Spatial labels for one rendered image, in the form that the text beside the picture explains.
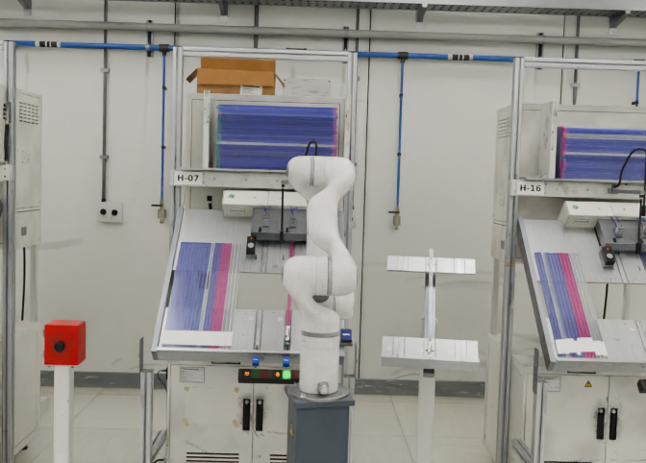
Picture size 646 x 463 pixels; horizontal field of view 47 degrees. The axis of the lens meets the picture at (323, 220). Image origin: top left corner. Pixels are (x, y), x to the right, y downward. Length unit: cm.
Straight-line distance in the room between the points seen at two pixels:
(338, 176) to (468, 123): 240
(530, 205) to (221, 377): 154
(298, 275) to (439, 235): 256
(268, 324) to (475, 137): 234
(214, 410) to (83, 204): 210
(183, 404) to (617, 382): 177
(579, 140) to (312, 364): 160
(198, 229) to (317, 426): 116
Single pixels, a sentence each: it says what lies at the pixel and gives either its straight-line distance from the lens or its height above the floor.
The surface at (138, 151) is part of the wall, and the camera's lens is 473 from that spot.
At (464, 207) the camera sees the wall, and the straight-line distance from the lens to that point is 470.
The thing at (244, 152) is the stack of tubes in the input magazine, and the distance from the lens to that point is 311.
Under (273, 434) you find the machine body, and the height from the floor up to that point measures 31.
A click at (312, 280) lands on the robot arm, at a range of 220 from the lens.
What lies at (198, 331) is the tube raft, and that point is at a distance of 279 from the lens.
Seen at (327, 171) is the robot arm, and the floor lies 138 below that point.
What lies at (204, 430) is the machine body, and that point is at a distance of 316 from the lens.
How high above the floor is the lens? 137
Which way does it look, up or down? 3 degrees down
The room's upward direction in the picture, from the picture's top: 2 degrees clockwise
